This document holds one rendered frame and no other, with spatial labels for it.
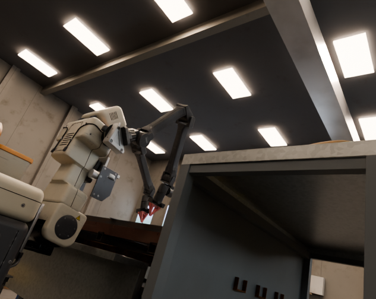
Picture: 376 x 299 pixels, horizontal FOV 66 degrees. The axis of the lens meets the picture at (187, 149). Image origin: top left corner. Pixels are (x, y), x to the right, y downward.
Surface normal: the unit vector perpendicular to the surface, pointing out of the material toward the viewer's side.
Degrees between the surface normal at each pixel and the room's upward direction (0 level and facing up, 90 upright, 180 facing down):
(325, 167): 90
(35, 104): 90
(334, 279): 90
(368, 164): 90
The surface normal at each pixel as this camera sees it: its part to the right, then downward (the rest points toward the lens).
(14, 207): 0.77, -0.05
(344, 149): -0.60, -0.47
